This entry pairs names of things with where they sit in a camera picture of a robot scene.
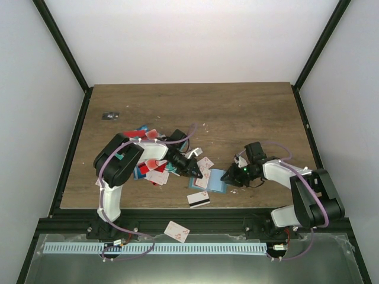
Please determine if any black frame post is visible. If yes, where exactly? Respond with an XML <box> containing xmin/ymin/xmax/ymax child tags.
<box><xmin>292</xmin><ymin>0</ymin><xmax>351</xmax><ymax>92</ymax></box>
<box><xmin>32</xmin><ymin>0</ymin><xmax>90</xmax><ymax>93</ymax></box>

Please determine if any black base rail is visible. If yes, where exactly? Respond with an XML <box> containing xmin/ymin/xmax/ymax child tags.
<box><xmin>48</xmin><ymin>87</ymin><xmax>94</xmax><ymax>218</ymax></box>
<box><xmin>291</xmin><ymin>85</ymin><xmax>324</xmax><ymax>169</ymax></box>

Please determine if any black left frame post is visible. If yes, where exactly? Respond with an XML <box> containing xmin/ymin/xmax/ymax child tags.
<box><xmin>32</xmin><ymin>0</ymin><xmax>90</xmax><ymax>93</ymax></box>

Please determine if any white striped card on table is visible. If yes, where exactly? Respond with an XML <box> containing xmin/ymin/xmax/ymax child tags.
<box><xmin>187</xmin><ymin>191</ymin><xmax>210</xmax><ymax>208</ymax></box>

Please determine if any white floral card on rail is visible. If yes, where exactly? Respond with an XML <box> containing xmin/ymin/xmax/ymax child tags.
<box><xmin>164</xmin><ymin>221</ymin><xmax>190</xmax><ymax>243</ymax></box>

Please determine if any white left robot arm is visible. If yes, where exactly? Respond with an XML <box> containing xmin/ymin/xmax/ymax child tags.
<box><xmin>93</xmin><ymin>129</ymin><xmax>203</xmax><ymax>239</ymax></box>

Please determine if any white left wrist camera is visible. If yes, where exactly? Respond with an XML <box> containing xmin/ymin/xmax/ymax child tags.
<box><xmin>184</xmin><ymin>147</ymin><xmax>203</xmax><ymax>159</ymax></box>

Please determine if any light blue slotted strip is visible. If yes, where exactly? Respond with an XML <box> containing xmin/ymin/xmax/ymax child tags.
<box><xmin>43</xmin><ymin>242</ymin><xmax>267</xmax><ymax>256</ymax></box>

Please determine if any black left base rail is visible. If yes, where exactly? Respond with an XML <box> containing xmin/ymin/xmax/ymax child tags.
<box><xmin>48</xmin><ymin>87</ymin><xmax>94</xmax><ymax>218</ymax></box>

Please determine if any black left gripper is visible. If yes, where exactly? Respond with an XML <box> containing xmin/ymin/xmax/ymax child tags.
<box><xmin>167</xmin><ymin>151</ymin><xmax>203</xmax><ymax>179</ymax></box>

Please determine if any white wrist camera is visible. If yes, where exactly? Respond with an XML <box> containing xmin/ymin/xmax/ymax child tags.
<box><xmin>234</xmin><ymin>154</ymin><xmax>248</xmax><ymax>169</ymax></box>
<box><xmin>184</xmin><ymin>147</ymin><xmax>203</xmax><ymax>159</ymax></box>

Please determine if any white floral card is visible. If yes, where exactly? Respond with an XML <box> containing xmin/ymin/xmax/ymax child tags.
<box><xmin>194</xmin><ymin>166</ymin><xmax>211</xmax><ymax>189</ymax></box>
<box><xmin>164</xmin><ymin>221</ymin><xmax>190</xmax><ymax>243</ymax></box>
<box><xmin>197</xmin><ymin>157</ymin><xmax>214</xmax><ymax>169</ymax></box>

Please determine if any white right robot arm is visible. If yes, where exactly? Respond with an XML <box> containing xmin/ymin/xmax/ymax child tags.
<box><xmin>188</xmin><ymin>142</ymin><xmax>345</xmax><ymax>238</ymax></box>

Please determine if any black VIP card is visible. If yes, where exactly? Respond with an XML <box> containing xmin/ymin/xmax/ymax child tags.
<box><xmin>102</xmin><ymin>112</ymin><xmax>120</xmax><ymax>121</ymax></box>

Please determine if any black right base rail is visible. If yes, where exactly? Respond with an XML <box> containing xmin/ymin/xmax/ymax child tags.
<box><xmin>291</xmin><ymin>85</ymin><xmax>324</xmax><ymax>169</ymax></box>

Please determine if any blue card holder wallet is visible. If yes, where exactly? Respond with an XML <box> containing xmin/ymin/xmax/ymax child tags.
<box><xmin>188</xmin><ymin>169</ymin><xmax>227</xmax><ymax>194</ymax></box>

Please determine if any black right frame post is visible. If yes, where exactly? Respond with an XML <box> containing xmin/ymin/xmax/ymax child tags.
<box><xmin>292</xmin><ymin>0</ymin><xmax>351</xmax><ymax>92</ymax></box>

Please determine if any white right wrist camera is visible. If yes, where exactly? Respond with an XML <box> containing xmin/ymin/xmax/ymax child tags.
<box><xmin>234</xmin><ymin>154</ymin><xmax>248</xmax><ymax>169</ymax></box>

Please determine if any metal front plate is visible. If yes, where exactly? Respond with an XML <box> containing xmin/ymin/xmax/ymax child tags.
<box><xmin>25</xmin><ymin>234</ymin><xmax>364</xmax><ymax>283</ymax></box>

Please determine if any black front mounting rail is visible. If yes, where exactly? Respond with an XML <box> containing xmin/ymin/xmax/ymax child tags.
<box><xmin>38</xmin><ymin>208</ymin><xmax>350</xmax><ymax>240</ymax></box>

